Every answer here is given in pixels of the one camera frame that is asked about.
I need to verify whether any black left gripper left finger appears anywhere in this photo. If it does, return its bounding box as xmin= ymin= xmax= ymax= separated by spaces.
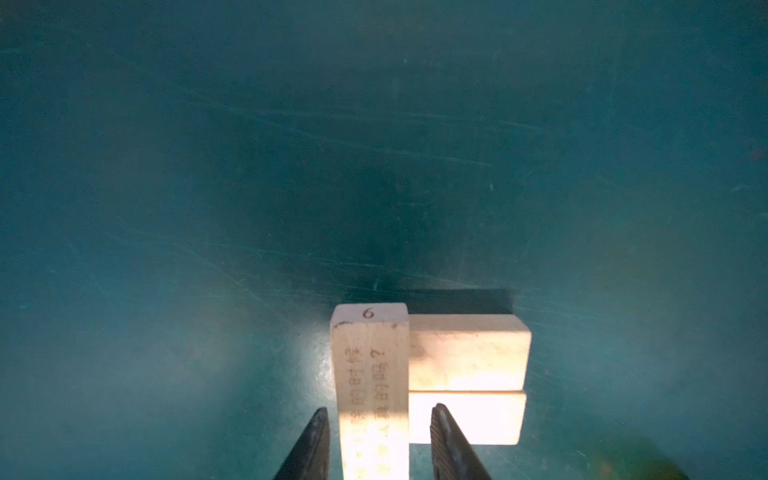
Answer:
xmin=274 ymin=407 xmax=330 ymax=480

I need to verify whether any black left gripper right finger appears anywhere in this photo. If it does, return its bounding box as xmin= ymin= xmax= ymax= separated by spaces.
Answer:
xmin=430 ymin=403 xmax=491 ymax=480

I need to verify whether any wooden block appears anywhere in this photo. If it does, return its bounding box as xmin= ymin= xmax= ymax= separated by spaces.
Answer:
xmin=409 ymin=391 xmax=527 ymax=445
xmin=409 ymin=314 xmax=532 ymax=391
xmin=330 ymin=303 xmax=410 ymax=480

